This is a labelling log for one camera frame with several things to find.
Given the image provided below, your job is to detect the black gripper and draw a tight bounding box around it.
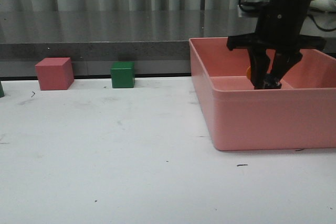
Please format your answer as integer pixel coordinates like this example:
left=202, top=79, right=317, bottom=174
left=227, top=2, right=326, bottom=89

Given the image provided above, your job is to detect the yellow push button switch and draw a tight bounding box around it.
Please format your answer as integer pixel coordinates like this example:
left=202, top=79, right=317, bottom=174
left=246, top=67, right=282, bottom=89

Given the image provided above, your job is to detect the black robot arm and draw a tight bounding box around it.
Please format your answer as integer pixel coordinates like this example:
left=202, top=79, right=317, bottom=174
left=227, top=0, right=326, bottom=89

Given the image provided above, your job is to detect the pink plastic bin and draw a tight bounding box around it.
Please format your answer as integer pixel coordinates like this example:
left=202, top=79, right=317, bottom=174
left=190, top=37, right=335, bottom=151

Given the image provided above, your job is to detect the green cube block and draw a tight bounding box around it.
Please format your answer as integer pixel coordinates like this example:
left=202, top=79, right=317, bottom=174
left=110, top=61, right=135, bottom=89

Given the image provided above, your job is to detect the pink cube block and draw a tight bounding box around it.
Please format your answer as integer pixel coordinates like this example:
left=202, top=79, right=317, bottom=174
left=35, top=57, right=74, bottom=91

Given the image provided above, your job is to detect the green block at left edge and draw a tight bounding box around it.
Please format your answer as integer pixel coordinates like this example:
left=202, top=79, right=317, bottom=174
left=0, top=82, right=5, bottom=98

